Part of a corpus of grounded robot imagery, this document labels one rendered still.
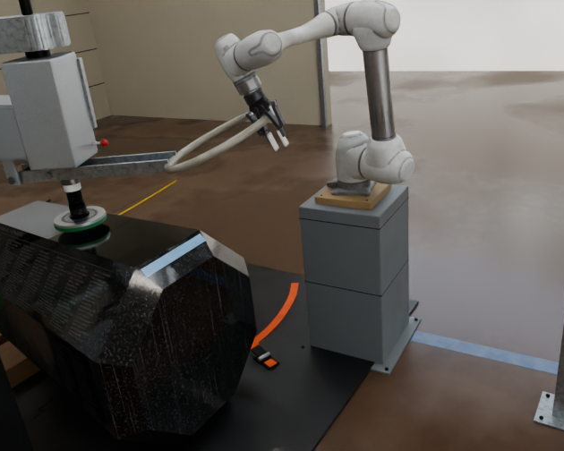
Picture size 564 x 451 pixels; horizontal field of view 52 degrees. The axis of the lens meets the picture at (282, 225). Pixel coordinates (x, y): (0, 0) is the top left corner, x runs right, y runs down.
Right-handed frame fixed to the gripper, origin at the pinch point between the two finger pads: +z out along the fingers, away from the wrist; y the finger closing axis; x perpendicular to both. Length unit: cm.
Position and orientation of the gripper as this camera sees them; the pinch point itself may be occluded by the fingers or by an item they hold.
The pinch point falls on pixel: (277, 140)
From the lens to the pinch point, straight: 217.0
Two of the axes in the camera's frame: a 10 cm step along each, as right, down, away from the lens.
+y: -8.2, 2.7, 5.1
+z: 4.7, 8.2, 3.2
